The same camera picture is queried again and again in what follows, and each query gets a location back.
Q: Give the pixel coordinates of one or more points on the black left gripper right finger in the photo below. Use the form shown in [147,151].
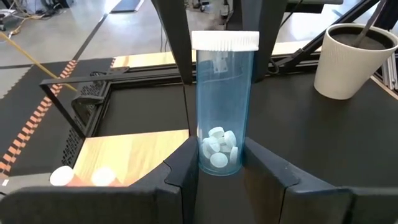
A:
[311,202]

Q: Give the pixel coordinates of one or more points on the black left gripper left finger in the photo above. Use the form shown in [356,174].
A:
[130,199]

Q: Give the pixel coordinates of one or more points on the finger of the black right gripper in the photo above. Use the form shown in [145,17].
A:
[264,37]
[177,34]

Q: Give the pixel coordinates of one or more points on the pink pill bottle white cap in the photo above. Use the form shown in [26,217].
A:
[103,176]
[62,176]

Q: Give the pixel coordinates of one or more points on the teal pill bottle white cap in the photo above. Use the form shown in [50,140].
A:
[222,102]

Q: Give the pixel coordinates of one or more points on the black table mat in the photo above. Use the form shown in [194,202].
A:
[326,133]

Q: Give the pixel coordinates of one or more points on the white plant pot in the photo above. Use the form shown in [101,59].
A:
[345,68]

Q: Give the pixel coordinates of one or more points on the black perforated box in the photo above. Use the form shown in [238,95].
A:
[84,102]

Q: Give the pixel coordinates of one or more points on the black hazard-striped floor mat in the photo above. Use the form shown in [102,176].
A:
[18,102]

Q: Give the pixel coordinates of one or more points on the wooden shelf black frame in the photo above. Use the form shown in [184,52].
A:
[130,155]

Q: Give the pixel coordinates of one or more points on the black metal table frame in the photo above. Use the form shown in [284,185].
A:
[149,73]

